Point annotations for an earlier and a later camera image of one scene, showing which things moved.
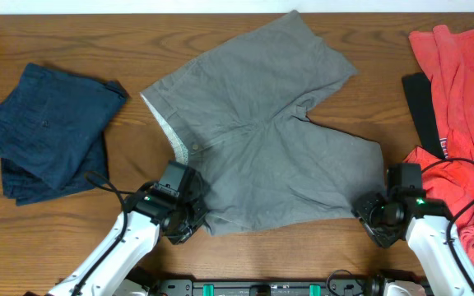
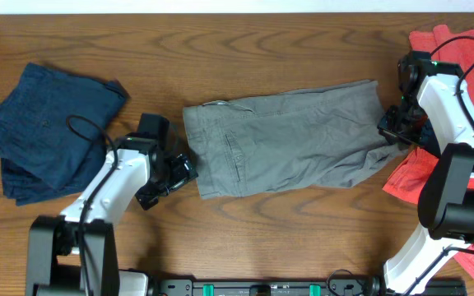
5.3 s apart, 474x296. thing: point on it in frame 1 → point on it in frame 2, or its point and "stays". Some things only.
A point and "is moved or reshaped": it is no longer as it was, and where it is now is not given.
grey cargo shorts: [238, 122] is moved or reshaped
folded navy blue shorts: [49, 130] stays
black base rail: [267, 285] stays
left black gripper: [201, 210] → [181, 176]
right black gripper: [363, 209] → [385, 130]
